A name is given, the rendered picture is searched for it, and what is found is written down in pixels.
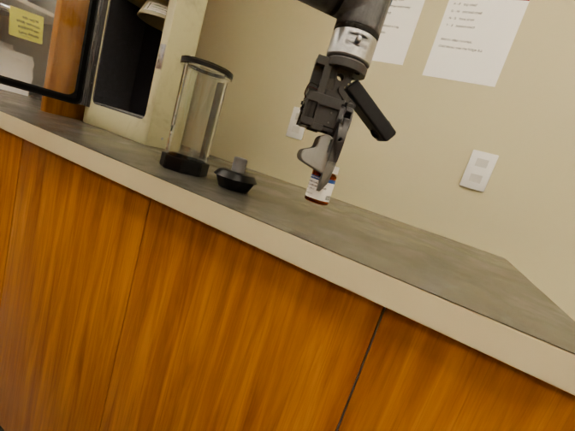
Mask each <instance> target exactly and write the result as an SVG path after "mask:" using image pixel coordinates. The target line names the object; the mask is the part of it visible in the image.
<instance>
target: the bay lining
mask: <svg viewBox="0 0 575 431"><path fill-rule="evenodd" d="M139 10H140V8H139V7H137V6H136V5H134V4H133V3H131V2H129V1H128V0H110V5H109V9H108V14H107V20H106V24H105V29H104V38H103V43H102V49H101V53H100V58H99V63H98V72H97V77H96V82H95V87H94V92H93V97H92V100H93V102H96V103H101V104H105V105H108V106H111V107H114V108H118V109H123V110H126V111H128V112H131V113H135V114H137V115H142V116H145V112H146V108H147V104H148V99H149V96H150V91H151V83H152V79H153V75H154V71H155V67H156V62H157V55H158V51H159V46H160V42H161V38H162V34H163V32H162V31H160V30H158V29H156V28H155V27H152V26H150V25H148V24H147V23H145V22H144V21H142V20H141V19H140V18H139V17H138V16H137V13H138V12H139Z"/></svg>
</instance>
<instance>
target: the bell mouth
mask: <svg viewBox="0 0 575 431"><path fill-rule="evenodd" d="M168 5H169V3H168V2H165V1H163V0H147V1H146V2H145V4H144V5H143V6H142V8H141V9H140V10H139V12H138V13H137V16H138V17H139V18H140V19H141V20H142V21H144V22H145V23H147V24H148V25H150V26H152V27H155V28H156V29H158V30H160V31H163V26H164V22H165V18H166V14H167V9H168Z"/></svg>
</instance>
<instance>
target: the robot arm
mask: <svg viewBox="0 0 575 431"><path fill-rule="evenodd" d="M298 1H300V2H302V3H305V4H307V5H309V6H311V7H313V8H314V9H317V10H319V11H322V12H324V13H325V14H327V15H330V16H332V17H334V18H336V23H335V28H334V31H333V34H332V37H331V40H330V43H329V48H328V51H327V54H326V56H323V55H321V54H319V55H318V57H317V59H316V61H315V64H314V68H313V70H312V74H311V78H310V82H309V84H308V85H307V87H306V89H305V92H304V95H305V97H304V100H303V101H301V104H302V106H301V107H300V112H299V117H298V120H297V123H296V125H299V126H300V127H304V128H306V130H310V131H313V132H315V133H317V132H320V133H325V134H324V135H319V136H317V137H316V138H315V139H314V142H313V145H312V146H311V147H309V148H303V149H300V150H299V151H298V153H297V158H298V159H299V160H300V161H301V162H302V163H304V164H305V165H307V166H309V167H310V168H312V169H315V170H316V171H317V172H319V173H320V174H321V176H320V178H319V181H318V184H317V190H316V191H319V192H320V191H321V190H322V189H323V188H324V187H325V186H326V185H327V184H328V182H329V179H330V177H331V175H332V173H333V171H334V168H335V165H336V163H337V161H338V158H339V156H340V154H341V149H342V147H343V145H344V142H345V139H346V136H347V131H348V129H349V127H350V125H351V122H352V118H353V112H354V111H355V112H356V113H357V115H358V116H359V118H360V119H361V120H362V122H363V123H364V124H365V125H366V126H367V128H368V129H369V130H370V134H371V135H372V137H373V138H375V139H376V140H377V141H389V140H390V139H391V138H393V136H395V134H396V131H395V130H394V128H393V127H392V126H391V123H390V122H389V121H388V120H387V118H386V117H385V116H384V114H383V113H382V111H381V110H380V109H379V108H378V107H377V105H376V103H375V102H374V101H373V99H372V98H371V97H370V95H369V93H368V92H367V91H366V90H365V89H364V87H363V86H362V84H361V83H360V82H359V81H360V80H364V79H365V76H366V73H367V69H368V68H369V67H370V64H371V61H372V58H373V56H374V53H375V49H376V45H377V42H378V39H379V37H380V34H381V31H382V27H383V24H384V21H385V19H386V16H387V13H388V8H389V6H390V5H391V3H392V1H393V0H298ZM337 76H338V77H340V78H341V80H338V79H337ZM352 80H355V81H354V82H353V83H352V82H351V81H352ZM348 83H349V84H350V85H348ZM344 87H346V88H344Z"/></svg>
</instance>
